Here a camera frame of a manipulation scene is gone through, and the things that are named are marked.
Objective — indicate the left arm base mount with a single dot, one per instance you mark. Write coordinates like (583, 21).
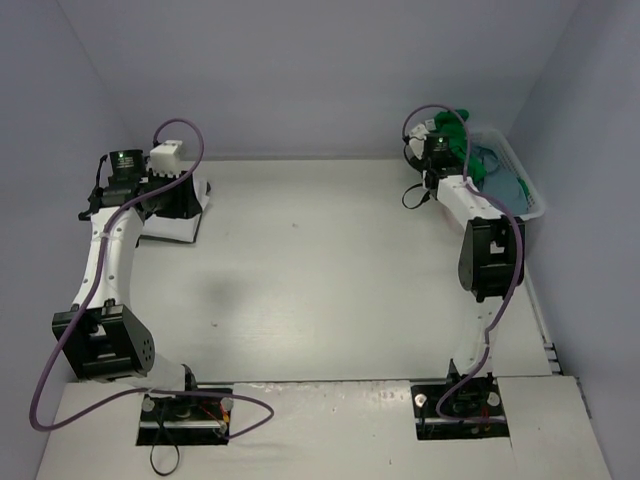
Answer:
(185, 420)

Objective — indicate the white t-shirt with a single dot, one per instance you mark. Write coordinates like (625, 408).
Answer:
(172, 230)

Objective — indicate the white plastic laundry basket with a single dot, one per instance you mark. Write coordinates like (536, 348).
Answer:
(493, 139)

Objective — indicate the light blue t-shirt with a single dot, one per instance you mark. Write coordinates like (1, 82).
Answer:
(501, 183)

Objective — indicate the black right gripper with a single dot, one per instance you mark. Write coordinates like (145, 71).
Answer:
(431, 148)

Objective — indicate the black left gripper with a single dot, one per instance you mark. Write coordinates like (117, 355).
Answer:
(181, 198)

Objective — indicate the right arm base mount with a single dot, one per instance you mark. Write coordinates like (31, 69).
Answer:
(473, 412)

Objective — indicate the green t-shirt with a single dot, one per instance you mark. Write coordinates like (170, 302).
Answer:
(447, 124)

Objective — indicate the dark grey t-shirt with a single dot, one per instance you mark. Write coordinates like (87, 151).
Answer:
(204, 197)

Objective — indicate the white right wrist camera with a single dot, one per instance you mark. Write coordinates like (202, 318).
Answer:
(415, 140)

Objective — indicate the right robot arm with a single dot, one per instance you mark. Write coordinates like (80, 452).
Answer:
(490, 265)

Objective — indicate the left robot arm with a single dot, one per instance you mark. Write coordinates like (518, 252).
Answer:
(102, 338)

